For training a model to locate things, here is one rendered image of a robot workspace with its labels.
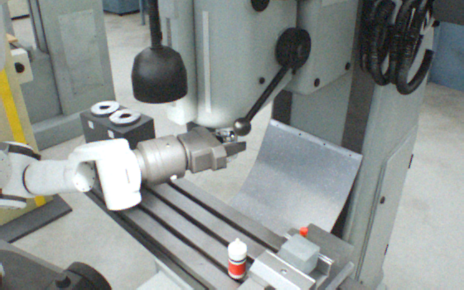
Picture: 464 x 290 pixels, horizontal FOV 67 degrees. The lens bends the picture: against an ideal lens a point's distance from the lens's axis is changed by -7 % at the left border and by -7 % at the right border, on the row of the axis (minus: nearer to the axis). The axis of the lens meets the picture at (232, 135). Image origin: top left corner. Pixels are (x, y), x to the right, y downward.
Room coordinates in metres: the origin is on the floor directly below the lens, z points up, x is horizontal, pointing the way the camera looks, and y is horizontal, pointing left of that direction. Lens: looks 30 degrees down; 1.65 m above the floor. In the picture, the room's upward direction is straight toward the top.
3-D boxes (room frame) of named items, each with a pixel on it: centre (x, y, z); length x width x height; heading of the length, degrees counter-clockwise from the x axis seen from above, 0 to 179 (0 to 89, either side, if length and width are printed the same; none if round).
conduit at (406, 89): (0.73, -0.32, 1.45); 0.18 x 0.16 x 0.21; 137
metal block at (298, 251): (0.53, -0.14, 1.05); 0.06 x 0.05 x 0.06; 46
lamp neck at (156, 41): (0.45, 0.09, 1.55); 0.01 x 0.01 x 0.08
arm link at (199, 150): (0.62, 0.09, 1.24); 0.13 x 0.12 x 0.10; 29
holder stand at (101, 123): (1.01, 0.36, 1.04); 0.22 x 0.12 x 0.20; 54
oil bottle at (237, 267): (0.58, -0.01, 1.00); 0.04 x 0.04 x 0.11
